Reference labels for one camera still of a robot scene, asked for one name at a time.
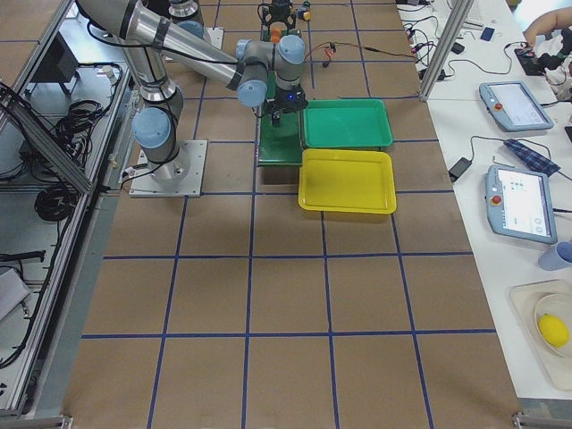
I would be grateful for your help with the green plastic tray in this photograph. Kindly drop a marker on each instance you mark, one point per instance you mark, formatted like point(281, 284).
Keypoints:
point(346, 123)

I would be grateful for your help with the plain orange cylinder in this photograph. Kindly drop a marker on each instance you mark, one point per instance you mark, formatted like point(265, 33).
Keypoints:
point(275, 33)

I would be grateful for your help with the green conveyor belt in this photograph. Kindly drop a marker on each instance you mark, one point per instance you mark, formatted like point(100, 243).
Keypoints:
point(280, 146)

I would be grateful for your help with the white bowl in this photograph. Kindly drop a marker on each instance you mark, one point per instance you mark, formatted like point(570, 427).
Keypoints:
point(558, 304)

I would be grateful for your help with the yellow plastic tray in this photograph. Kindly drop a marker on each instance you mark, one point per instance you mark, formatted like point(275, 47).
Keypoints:
point(348, 181)

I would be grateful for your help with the black power adapter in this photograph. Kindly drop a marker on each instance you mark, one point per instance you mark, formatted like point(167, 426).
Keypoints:
point(459, 168)

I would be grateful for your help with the blue cup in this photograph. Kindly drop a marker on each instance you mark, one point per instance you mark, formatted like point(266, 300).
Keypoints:
point(557, 257)

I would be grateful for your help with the yellow lemon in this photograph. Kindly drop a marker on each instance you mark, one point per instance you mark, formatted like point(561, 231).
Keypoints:
point(553, 330)

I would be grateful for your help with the grey teach pendant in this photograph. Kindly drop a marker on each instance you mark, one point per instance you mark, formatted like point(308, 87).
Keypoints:
point(518, 204)
point(513, 106)

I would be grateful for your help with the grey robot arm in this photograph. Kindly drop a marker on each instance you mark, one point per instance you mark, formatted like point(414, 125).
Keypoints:
point(264, 75)

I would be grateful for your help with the small sensor circuit board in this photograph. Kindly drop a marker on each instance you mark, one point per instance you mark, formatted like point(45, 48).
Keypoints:
point(330, 50)

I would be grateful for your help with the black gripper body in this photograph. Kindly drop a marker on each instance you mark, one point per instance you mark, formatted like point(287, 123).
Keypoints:
point(278, 107)
point(277, 10)

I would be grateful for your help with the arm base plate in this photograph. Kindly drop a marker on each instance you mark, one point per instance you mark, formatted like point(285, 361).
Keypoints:
point(181, 177)

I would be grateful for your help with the yellow push button switch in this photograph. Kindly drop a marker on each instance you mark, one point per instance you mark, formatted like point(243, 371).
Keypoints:
point(304, 12)

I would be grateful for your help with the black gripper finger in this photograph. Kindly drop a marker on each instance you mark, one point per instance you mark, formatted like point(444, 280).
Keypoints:
point(276, 118)

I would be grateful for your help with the aluminium frame post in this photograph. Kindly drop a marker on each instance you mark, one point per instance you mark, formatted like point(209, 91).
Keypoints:
point(457, 17)

